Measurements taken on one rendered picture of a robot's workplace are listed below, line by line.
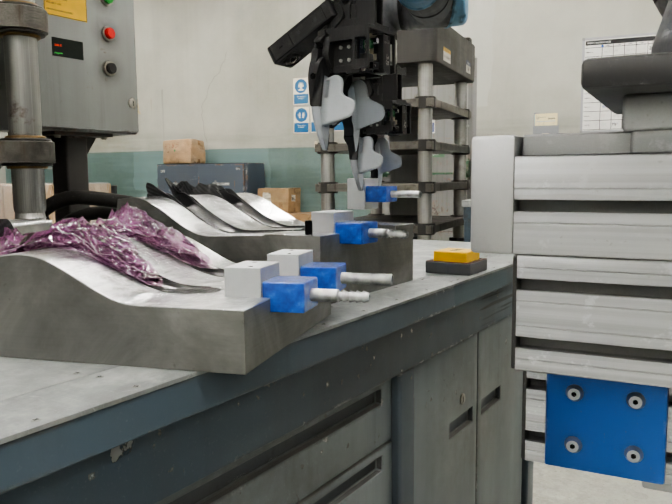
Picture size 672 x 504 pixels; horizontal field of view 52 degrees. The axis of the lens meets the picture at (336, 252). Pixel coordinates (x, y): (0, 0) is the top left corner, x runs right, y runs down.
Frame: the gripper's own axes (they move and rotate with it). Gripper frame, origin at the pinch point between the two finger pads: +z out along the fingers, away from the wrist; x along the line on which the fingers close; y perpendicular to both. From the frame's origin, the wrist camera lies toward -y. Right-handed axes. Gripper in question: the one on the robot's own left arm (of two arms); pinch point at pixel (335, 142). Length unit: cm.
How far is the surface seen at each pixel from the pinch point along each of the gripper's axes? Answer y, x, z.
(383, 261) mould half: 2.0, 9.5, 16.8
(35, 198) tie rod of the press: -72, 4, 8
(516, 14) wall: -180, 615, -155
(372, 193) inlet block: -9.8, 27.0, 7.5
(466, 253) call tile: 6.9, 28.8, 17.3
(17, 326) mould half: -8.1, -41.3, 17.9
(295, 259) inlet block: 7.2, -19.1, 13.2
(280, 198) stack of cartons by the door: -418, 535, 28
